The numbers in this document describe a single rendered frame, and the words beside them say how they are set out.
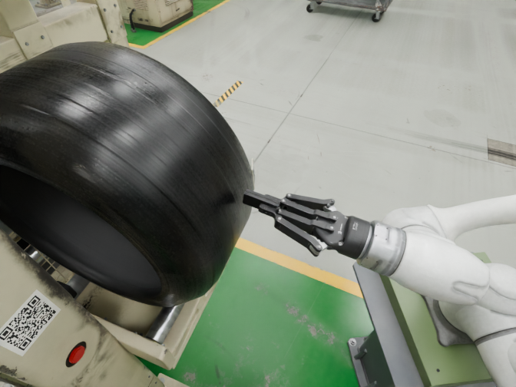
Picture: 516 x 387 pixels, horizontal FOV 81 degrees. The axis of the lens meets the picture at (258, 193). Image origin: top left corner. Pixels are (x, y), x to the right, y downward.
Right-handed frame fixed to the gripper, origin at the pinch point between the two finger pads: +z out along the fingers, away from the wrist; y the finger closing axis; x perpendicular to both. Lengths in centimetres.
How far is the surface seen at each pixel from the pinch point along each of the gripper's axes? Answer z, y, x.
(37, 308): 24.0, 31.0, 4.1
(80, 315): 22.6, 28.2, 14.2
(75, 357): 21.3, 33.6, 20.3
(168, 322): 12.7, 18.5, 34.2
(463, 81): -135, -359, 106
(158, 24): 278, -366, 151
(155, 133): 16.9, 6.7, -14.6
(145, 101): 20.9, 2.8, -16.6
